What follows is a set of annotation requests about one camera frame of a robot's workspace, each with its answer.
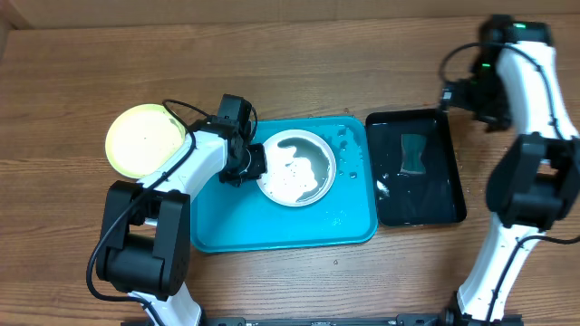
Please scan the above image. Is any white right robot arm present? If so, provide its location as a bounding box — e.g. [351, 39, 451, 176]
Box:
[438, 14, 579, 325]

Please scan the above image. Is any yellow plate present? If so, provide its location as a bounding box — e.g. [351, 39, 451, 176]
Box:
[105, 104, 186, 179]

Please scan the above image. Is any black rectangular tray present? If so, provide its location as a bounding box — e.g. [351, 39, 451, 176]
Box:
[365, 109, 467, 227]

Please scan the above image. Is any green scrubbing sponge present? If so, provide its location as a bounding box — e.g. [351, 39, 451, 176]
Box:
[401, 134, 427, 175]

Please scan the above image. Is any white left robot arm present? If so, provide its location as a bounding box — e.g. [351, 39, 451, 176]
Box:
[86, 116, 266, 325]

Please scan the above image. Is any pink-rimmed white plate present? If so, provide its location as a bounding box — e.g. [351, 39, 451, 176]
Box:
[257, 129, 337, 207]

